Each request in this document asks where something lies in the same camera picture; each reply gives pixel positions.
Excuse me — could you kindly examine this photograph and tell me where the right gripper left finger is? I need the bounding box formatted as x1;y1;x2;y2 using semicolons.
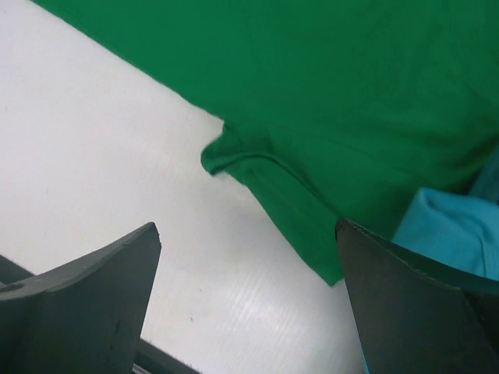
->
1;223;161;373

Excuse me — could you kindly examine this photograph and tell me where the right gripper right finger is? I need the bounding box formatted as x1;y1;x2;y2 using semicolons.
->
335;220;498;374

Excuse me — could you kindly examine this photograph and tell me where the green t shirt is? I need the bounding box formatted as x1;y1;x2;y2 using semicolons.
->
41;1;498;285

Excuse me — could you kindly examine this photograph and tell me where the turquoise t shirt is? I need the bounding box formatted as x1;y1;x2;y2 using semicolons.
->
360;153;499;374

